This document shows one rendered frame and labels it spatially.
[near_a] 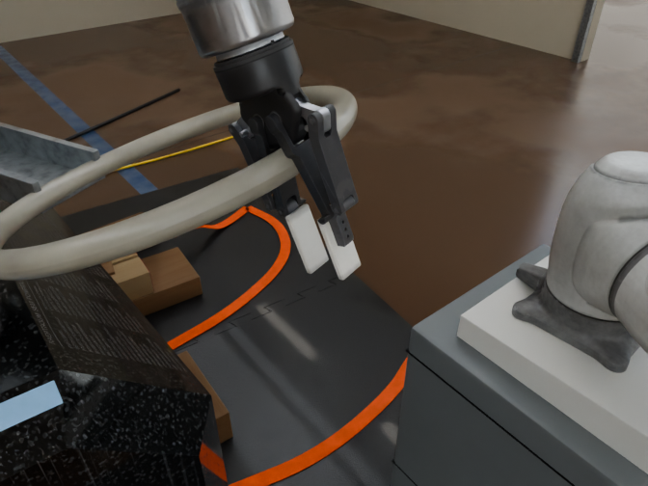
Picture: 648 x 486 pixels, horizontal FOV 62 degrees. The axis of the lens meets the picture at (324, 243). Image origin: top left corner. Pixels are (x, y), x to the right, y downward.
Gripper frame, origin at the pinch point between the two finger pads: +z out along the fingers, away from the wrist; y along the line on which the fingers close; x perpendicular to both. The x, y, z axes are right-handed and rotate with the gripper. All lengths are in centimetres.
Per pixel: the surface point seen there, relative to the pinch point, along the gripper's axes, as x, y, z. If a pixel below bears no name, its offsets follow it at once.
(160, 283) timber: -36, 153, 56
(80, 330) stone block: 13, 62, 17
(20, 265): 23.0, 13.2, -10.0
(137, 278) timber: -28, 148, 47
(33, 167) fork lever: 7, 56, -13
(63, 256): 20.6, 8.8, -10.0
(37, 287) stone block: 14, 73, 10
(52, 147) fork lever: 4, 53, -15
